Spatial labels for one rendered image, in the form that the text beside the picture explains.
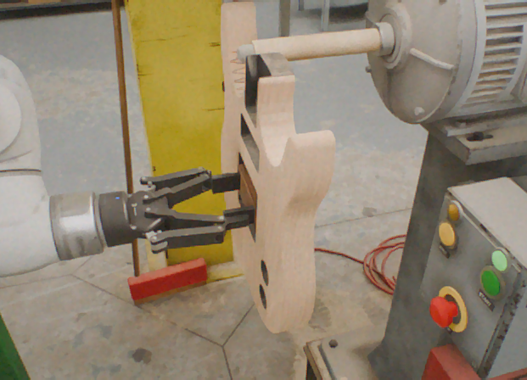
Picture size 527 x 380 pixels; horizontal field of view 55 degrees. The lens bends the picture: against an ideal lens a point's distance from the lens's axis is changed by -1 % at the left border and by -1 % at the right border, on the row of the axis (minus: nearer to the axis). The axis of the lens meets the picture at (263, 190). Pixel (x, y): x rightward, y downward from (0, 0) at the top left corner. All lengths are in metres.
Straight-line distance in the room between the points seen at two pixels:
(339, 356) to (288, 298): 0.86
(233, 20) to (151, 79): 0.92
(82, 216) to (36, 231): 0.06
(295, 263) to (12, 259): 0.35
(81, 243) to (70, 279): 1.53
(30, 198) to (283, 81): 0.35
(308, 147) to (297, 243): 0.16
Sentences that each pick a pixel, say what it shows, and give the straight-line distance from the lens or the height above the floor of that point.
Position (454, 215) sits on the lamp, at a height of 1.11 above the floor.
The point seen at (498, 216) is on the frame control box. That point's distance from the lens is 0.67.
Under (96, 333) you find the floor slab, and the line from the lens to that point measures 2.00.
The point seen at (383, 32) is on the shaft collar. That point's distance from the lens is 0.75.
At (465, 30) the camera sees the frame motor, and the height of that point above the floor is 1.30.
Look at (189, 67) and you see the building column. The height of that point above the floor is 0.88.
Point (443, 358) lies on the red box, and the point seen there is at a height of 0.62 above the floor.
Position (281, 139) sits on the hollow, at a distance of 0.62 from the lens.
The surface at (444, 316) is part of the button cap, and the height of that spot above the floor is 0.98.
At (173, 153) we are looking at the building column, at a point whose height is 0.59.
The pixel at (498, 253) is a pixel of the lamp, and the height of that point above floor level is 1.11.
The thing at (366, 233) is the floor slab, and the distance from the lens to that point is 2.34.
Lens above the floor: 1.50
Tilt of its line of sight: 36 degrees down
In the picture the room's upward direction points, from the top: straight up
